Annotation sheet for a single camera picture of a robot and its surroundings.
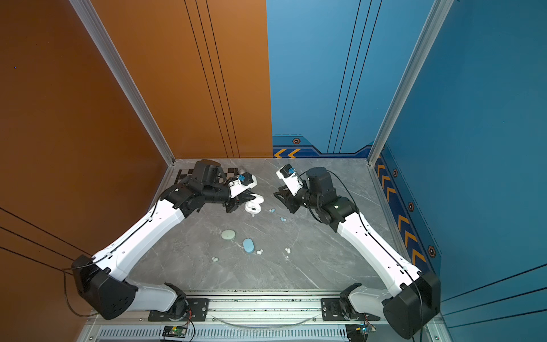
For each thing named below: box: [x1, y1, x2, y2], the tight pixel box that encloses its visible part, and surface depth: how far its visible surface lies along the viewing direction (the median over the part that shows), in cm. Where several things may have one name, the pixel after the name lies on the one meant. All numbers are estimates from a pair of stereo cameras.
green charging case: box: [220, 229, 236, 241], surface depth 91 cm
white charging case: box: [244, 193, 265, 218], surface depth 74 cm
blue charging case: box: [242, 237, 255, 254], surface depth 89 cm
